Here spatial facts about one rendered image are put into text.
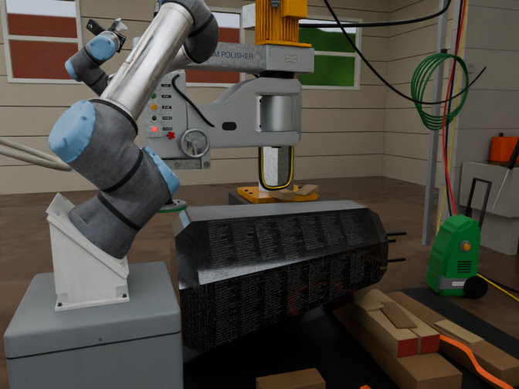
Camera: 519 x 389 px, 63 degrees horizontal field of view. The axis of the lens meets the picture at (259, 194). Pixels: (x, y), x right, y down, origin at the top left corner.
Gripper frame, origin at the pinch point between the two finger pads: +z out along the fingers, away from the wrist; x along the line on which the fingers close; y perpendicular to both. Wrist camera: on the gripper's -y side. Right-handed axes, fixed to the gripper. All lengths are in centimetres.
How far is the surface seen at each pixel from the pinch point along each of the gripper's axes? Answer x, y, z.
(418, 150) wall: 7, 546, 514
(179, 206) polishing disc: -55, 64, -23
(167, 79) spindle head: -4.4, 30.5, -6.3
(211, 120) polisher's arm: -12, 59, -5
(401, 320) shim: -42, 190, -60
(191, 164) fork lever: -36, 61, -11
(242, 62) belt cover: 19, 60, 8
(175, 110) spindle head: -15.1, 40.8, -9.7
